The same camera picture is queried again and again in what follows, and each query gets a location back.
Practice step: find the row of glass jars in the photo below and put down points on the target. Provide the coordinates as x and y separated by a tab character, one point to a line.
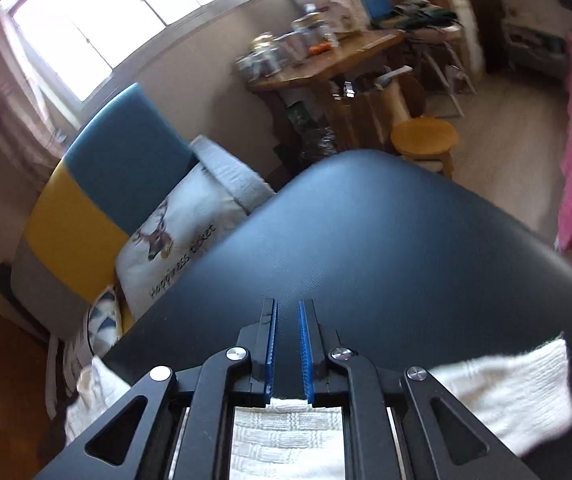
301	30

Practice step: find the white cabinet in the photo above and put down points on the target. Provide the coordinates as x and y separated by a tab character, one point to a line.
466	20

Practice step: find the wooden desk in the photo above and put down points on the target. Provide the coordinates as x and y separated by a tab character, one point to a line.
346	55

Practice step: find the grey yellow blue sofa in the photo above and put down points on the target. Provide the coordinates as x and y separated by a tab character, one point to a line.
125	160

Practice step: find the round wooden stool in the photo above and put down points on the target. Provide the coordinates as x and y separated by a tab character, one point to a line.
423	135

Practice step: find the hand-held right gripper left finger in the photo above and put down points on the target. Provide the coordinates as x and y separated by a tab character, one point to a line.
271	355

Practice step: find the cream knit sweater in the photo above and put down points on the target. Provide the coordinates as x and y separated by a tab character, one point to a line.
506	395

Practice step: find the blue chair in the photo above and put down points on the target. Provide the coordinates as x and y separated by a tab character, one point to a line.
376	2

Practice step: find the triangle pattern pillow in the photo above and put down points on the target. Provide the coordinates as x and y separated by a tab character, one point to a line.
103	320

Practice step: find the deer print pillow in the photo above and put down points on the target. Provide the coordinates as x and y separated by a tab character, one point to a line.
185	220

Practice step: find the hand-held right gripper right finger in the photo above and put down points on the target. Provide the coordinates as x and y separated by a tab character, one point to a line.
306	355

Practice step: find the barred window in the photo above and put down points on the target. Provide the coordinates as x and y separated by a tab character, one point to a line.
115	10

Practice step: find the pile of oranges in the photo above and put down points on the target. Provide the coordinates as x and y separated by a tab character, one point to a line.
322	49

